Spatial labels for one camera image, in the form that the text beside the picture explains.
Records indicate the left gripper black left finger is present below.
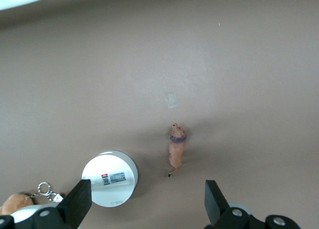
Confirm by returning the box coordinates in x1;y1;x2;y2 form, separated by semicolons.
0;179;92;229

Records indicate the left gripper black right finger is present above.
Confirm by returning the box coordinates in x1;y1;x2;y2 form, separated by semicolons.
203;180;300;229

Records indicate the white round phone stand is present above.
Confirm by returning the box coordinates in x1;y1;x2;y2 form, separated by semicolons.
9;149;139;224

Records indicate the clear tape piece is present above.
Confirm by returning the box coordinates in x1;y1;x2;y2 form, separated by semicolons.
164;92;179;109

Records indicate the brown lion figurine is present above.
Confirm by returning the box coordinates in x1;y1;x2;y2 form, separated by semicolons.
167;122;188;178

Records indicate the brown plush keychain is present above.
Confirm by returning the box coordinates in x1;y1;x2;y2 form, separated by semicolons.
0;181;64;216

